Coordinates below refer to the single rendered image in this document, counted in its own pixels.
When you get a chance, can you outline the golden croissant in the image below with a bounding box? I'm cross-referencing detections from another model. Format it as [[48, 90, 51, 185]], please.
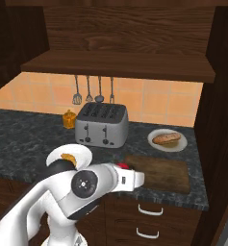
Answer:
[[60, 153, 78, 168]]

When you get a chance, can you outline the hanging metal slotted spatula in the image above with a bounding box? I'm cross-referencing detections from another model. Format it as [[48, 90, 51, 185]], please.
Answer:
[[72, 75, 84, 106]]

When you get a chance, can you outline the dark wooden corner cabinet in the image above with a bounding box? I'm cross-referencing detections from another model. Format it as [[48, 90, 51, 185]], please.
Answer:
[[0, 0, 51, 97]]

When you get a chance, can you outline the white drawer handle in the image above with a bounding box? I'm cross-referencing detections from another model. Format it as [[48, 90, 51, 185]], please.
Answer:
[[136, 227, 161, 240], [137, 204, 165, 217]]

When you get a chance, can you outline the dark wooden wall cabinet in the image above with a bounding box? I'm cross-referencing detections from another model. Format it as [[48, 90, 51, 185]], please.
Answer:
[[20, 0, 228, 85]]

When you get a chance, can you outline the hanging metal whisk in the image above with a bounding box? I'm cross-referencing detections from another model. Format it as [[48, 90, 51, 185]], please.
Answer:
[[85, 75, 94, 103]]

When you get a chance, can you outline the white plate with baguette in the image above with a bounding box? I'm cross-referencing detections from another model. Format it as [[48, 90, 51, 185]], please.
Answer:
[[146, 128, 189, 153]]

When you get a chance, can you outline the orange jar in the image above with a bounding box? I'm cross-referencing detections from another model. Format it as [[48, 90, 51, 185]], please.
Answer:
[[62, 109, 78, 130]]

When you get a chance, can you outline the brown baguette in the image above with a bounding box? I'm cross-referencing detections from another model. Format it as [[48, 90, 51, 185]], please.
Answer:
[[151, 132, 182, 145]]

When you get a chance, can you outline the hanging metal fork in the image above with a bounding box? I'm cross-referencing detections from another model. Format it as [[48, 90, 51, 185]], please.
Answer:
[[109, 76, 116, 105]]

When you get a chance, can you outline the tall dark wooden cabinet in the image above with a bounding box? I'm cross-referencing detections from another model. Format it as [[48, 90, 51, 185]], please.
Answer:
[[190, 0, 228, 246]]

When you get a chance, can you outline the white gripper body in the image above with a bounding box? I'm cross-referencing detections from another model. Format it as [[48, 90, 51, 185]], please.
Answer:
[[130, 170, 146, 192]]

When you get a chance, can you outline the dark wooden drawer front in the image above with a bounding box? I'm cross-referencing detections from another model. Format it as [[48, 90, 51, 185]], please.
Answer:
[[104, 193, 204, 223], [105, 218, 197, 246]]

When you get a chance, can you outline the hanging metal ladle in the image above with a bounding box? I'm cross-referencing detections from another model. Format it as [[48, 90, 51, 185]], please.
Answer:
[[94, 76, 105, 104]]

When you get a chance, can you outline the wooden cutting board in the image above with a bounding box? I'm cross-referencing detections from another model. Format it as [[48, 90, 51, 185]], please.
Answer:
[[123, 155, 191, 195]]

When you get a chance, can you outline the white plate with croissant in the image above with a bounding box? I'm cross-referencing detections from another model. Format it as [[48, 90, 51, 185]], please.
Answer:
[[45, 143, 93, 170]]

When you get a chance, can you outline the silver four-slot toaster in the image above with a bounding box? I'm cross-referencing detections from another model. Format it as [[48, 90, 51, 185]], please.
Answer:
[[74, 102, 130, 149]]

